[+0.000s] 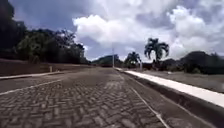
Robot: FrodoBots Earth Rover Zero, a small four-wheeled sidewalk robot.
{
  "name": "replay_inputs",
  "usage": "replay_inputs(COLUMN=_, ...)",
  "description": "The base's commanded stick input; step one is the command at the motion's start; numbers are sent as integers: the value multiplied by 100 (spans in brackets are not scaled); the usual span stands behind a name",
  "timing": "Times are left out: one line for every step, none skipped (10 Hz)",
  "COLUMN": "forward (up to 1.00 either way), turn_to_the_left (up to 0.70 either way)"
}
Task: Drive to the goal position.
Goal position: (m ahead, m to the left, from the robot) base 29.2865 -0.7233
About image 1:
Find thin pole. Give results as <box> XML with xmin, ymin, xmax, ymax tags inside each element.
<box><xmin>111</xmin><ymin>48</ymin><xmax>115</xmax><ymax>69</ymax></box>

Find distant trees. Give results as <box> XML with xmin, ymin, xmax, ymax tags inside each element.
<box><xmin>91</xmin><ymin>54</ymin><xmax>124</xmax><ymax>68</ymax></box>

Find small palm tree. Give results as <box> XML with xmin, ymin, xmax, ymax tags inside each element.
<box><xmin>124</xmin><ymin>51</ymin><xmax>142</xmax><ymax>69</ymax></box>

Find tall palm tree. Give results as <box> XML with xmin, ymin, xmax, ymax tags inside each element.
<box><xmin>143</xmin><ymin>37</ymin><xmax>170</xmax><ymax>71</ymax></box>

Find grey brick paver road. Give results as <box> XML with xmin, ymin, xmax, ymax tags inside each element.
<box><xmin>0</xmin><ymin>67</ymin><xmax>224</xmax><ymax>128</ymax></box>

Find white painted line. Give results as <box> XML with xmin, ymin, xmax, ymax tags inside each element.
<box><xmin>129</xmin><ymin>85</ymin><xmax>172</xmax><ymax>128</ymax></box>
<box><xmin>0</xmin><ymin>78</ymin><xmax>66</xmax><ymax>97</ymax></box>

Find row of trees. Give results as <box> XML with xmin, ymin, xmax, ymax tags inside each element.
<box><xmin>0</xmin><ymin>0</ymin><xmax>89</xmax><ymax>65</ymax></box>

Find pale concrete footpath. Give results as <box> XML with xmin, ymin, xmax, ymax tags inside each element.
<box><xmin>114</xmin><ymin>67</ymin><xmax>224</xmax><ymax>108</ymax></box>

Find dark trees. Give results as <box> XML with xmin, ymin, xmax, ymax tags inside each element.
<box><xmin>159</xmin><ymin>50</ymin><xmax>224</xmax><ymax>75</ymax></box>

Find brown earth bank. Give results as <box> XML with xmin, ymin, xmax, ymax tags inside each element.
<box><xmin>0</xmin><ymin>58</ymin><xmax>94</xmax><ymax>77</ymax></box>

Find grass verge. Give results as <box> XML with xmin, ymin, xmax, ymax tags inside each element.
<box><xmin>139</xmin><ymin>69</ymin><xmax>224</xmax><ymax>94</ymax></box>

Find pale concrete kerb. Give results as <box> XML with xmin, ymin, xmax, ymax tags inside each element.
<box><xmin>0</xmin><ymin>70</ymin><xmax>64</xmax><ymax>81</ymax></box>

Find dark kerb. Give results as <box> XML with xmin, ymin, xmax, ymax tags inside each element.
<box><xmin>116</xmin><ymin>69</ymin><xmax>224</xmax><ymax>128</ymax></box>

